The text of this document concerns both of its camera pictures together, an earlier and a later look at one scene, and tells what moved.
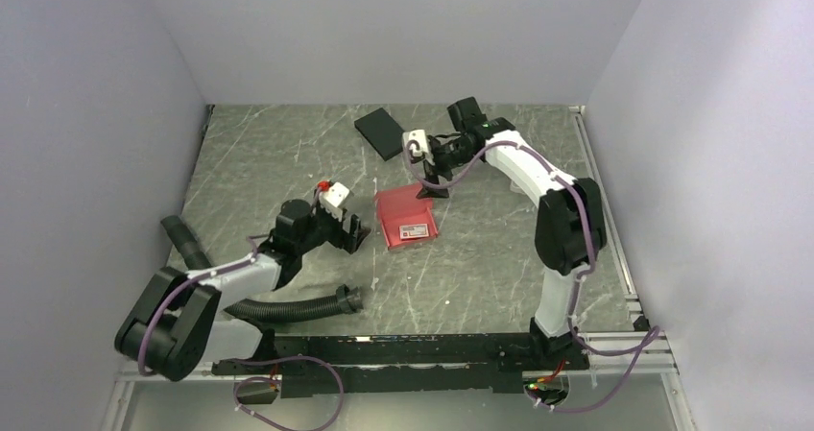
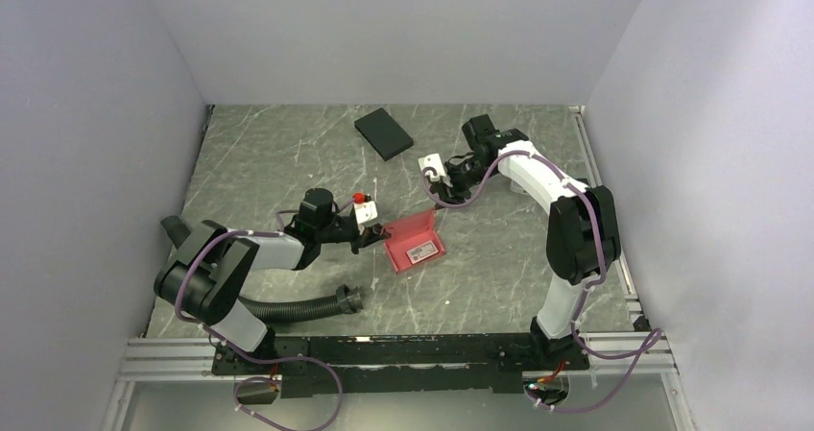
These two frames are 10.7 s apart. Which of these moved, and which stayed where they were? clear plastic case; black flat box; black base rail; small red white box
Moved: small red white box
Stayed: black base rail; clear plastic case; black flat box
